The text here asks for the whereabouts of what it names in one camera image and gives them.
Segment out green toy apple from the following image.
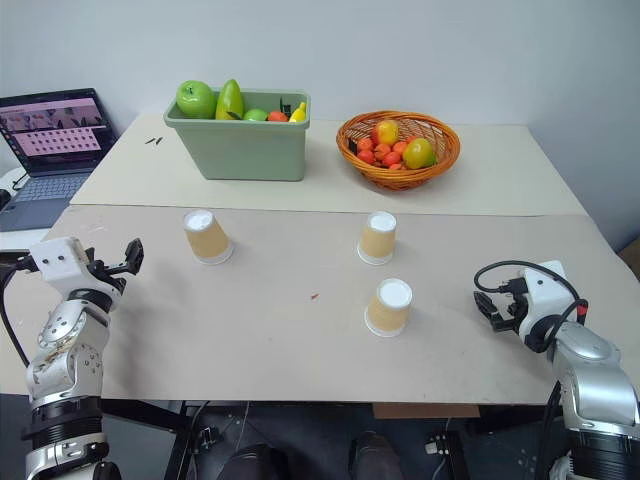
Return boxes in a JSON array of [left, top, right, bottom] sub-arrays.
[[174, 79, 219, 121]]

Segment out red yellow toy apple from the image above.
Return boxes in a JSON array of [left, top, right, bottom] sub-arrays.
[[373, 120, 401, 147]]

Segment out green plastic bin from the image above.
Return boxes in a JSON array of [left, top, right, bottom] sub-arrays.
[[163, 88, 312, 182]]

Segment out tan paper cup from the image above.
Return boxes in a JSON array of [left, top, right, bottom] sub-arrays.
[[356, 210, 398, 266], [182, 209, 235, 266], [363, 277, 414, 338]]

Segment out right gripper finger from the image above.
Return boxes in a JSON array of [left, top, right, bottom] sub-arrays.
[[486, 309, 518, 333], [472, 291, 497, 318]]

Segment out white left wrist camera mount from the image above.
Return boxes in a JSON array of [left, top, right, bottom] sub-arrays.
[[28, 237, 94, 294]]

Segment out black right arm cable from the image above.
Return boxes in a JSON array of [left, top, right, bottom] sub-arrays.
[[473, 259, 590, 352]]

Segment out beige cardboard sheet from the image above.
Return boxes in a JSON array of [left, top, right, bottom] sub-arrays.
[[69, 111, 590, 218]]

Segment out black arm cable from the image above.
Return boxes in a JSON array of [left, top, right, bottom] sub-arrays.
[[0, 253, 39, 371], [473, 259, 590, 352]]

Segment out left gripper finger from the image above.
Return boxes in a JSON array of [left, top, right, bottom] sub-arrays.
[[122, 238, 147, 276], [92, 258, 132, 277]]

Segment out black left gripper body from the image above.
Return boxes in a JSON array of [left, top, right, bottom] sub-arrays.
[[83, 246, 130, 302]]

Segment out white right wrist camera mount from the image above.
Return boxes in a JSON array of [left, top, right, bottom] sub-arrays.
[[516, 259, 582, 349]]

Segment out open grey laptop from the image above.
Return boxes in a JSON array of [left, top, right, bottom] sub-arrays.
[[0, 88, 120, 233]]

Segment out orange wicker basket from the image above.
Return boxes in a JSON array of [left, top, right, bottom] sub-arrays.
[[335, 110, 462, 192]]

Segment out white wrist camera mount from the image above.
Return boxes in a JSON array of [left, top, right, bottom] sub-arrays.
[[28, 237, 94, 294], [516, 259, 582, 349]]

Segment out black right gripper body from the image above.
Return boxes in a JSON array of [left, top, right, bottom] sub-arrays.
[[493, 277, 529, 327]]

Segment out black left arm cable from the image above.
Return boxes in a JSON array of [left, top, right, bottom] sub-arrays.
[[0, 253, 39, 371]]

